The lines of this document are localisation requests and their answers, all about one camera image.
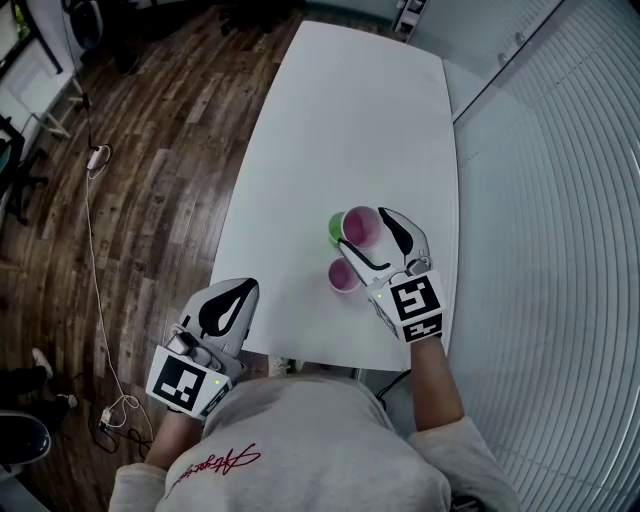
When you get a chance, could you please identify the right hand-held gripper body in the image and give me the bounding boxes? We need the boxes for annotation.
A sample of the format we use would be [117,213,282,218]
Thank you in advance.
[366,255,448,346]

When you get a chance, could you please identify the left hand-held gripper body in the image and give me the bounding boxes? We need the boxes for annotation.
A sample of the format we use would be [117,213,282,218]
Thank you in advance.
[144,323,250,421]

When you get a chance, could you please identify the red plastic cup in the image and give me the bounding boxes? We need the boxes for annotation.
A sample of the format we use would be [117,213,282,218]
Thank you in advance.
[339,204,388,252]
[326,256,363,294]

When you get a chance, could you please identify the green plastic cup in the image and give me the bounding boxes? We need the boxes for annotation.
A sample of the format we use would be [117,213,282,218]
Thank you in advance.
[326,210,349,247]

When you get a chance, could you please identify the person's left forearm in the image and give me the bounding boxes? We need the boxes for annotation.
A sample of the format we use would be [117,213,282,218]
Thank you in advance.
[143,411,207,472]

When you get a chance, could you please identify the person's right forearm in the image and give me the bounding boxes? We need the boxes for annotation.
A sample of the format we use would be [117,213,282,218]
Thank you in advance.
[408,339,467,435]

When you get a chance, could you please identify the person's grey sweatshirt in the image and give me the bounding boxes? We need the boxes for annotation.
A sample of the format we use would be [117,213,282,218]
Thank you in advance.
[107,374,522,512]

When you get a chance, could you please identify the white venetian blinds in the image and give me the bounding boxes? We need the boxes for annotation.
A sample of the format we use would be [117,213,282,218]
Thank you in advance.
[414,0,640,512]

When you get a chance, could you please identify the white power strip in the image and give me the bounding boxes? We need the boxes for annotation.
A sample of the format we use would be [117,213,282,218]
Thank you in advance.
[85,143,114,174]

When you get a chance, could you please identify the black white door strip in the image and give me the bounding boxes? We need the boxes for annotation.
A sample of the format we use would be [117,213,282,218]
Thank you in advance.
[394,0,429,32]

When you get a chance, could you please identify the black mesh office chair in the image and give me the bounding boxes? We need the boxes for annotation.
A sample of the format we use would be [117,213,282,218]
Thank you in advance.
[0,114,52,227]

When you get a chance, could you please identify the white stool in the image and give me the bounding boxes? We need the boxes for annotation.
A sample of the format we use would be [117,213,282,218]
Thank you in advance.
[28,73,85,140]

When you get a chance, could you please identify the dark framed window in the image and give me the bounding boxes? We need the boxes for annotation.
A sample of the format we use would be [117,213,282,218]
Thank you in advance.
[0,0,65,77]

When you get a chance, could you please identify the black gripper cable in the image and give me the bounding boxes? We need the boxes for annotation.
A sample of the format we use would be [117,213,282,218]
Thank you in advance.
[374,368,413,402]

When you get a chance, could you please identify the black floor cable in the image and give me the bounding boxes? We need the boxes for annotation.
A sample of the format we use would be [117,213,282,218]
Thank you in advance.
[86,398,152,457]

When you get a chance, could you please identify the long white cable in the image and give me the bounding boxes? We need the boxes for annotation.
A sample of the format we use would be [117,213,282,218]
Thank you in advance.
[84,169,157,442]

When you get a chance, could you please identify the thin black cable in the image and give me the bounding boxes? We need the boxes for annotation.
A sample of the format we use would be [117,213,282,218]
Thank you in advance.
[81,93,100,152]

